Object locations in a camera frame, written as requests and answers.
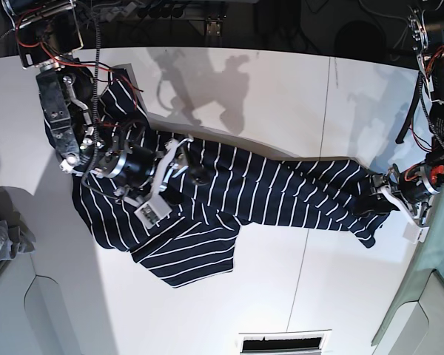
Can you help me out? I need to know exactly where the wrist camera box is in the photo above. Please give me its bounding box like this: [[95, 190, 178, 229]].
[[134, 195, 172, 229], [403, 223, 430, 244]]

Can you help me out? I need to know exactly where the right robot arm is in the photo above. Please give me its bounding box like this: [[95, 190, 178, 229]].
[[2, 1, 209, 206]]

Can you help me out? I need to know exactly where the table cable slot opening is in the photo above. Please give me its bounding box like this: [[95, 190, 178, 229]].
[[238, 329, 332, 355]]

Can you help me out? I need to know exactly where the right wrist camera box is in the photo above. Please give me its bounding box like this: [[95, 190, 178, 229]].
[[134, 195, 172, 229]]

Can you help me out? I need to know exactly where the navy white striped t-shirt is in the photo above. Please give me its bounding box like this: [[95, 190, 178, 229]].
[[71, 87, 389, 288]]

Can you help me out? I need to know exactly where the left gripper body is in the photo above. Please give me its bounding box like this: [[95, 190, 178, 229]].
[[369, 164, 444, 226]]

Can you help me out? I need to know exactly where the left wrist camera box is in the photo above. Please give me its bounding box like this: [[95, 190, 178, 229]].
[[403, 223, 430, 244]]

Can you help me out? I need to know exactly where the grey dark clothes pile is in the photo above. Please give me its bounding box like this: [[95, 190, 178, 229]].
[[0, 195, 37, 278]]

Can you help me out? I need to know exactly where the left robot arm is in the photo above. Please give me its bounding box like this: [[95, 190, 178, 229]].
[[354, 1, 444, 227]]

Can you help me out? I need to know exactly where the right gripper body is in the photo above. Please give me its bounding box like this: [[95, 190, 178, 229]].
[[92, 136, 194, 206]]

